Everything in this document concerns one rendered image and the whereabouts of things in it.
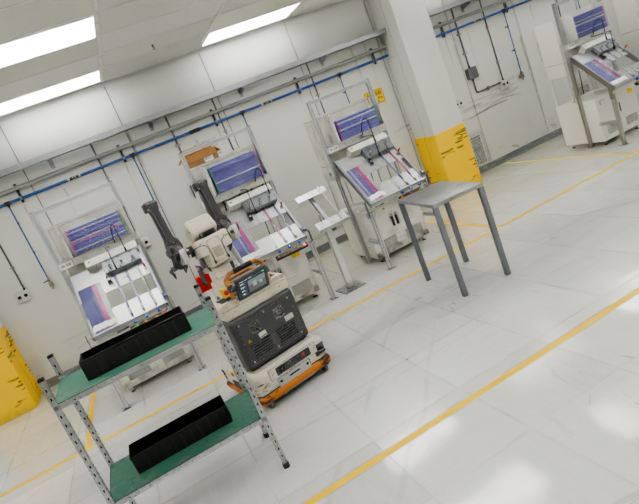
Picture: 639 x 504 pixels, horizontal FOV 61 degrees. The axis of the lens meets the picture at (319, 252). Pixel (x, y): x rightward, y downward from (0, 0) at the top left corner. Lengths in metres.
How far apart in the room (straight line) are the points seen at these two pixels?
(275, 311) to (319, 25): 4.75
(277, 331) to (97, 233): 2.23
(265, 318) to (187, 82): 3.99
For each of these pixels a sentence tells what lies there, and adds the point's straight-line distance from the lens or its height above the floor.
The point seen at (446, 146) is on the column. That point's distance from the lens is 7.75.
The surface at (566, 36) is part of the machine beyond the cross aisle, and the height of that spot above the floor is 1.47.
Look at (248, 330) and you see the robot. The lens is 3.83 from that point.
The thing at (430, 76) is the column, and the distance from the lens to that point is 7.75.
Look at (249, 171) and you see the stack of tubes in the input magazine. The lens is 5.59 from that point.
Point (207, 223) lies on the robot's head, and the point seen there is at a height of 1.32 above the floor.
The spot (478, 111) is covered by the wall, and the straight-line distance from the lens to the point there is 8.78.
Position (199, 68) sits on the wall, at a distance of 7.19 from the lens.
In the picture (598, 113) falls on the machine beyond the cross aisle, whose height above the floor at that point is 0.43.
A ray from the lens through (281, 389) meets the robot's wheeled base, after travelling 3.93.
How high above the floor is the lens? 1.75
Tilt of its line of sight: 13 degrees down
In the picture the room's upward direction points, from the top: 22 degrees counter-clockwise
